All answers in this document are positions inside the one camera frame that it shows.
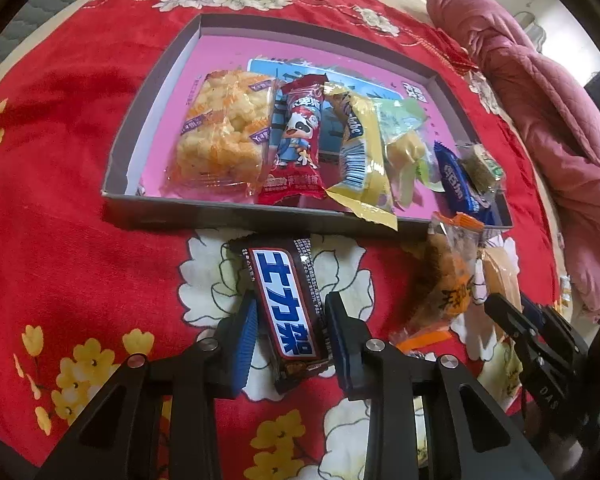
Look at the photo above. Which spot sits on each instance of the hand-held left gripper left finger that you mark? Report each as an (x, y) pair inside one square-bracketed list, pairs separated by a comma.
[(245, 345)]

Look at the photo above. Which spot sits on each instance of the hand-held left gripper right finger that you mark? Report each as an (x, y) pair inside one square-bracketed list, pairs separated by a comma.
[(337, 345)]

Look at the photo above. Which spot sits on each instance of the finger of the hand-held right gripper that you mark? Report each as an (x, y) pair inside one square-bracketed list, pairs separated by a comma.
[(542, 317), (507, 322)]

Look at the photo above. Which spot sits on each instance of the beige cracker packet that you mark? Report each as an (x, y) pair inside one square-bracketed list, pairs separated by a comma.
[(500, 270)]

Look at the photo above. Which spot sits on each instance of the dark chocolate bar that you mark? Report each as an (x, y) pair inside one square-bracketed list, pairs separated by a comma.
[(285, 290)]

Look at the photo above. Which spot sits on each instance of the orange snack packet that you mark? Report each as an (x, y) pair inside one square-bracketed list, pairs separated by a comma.
[(445, 280)]

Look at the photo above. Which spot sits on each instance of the grey cardboard box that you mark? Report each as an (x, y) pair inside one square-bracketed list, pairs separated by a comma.
[(205, 215)]

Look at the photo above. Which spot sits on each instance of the round biscuit packet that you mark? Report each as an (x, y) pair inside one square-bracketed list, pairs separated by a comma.
[(480, 167)]

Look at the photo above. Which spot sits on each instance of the yellow wafer packet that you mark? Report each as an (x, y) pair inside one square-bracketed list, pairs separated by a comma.
[(362, 160)]

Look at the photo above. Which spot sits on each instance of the red cartoon candy packet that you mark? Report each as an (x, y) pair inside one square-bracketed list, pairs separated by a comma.
[(295, 145)]

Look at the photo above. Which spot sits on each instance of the green label pastry packet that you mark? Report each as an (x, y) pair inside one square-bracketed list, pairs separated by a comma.
[(405, 145)]

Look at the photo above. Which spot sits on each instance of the small yellow packet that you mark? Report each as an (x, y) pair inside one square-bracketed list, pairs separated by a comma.
[(564, 287)]

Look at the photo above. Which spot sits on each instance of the blue cookie packet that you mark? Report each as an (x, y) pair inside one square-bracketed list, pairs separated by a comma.
[(455, 182)]

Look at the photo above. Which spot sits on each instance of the red floral blanket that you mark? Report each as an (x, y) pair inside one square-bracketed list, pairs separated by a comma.
[(80, 210)]

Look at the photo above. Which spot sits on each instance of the puffed rice cracker packet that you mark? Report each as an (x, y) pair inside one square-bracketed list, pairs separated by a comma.
[(225, 130)]

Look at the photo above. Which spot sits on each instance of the pink quilt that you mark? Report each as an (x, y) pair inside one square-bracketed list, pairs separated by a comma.
[(530, 85)]

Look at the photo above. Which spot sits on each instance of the grey quilted mattress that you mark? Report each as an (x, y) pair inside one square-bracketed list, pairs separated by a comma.
[(20, 15)]

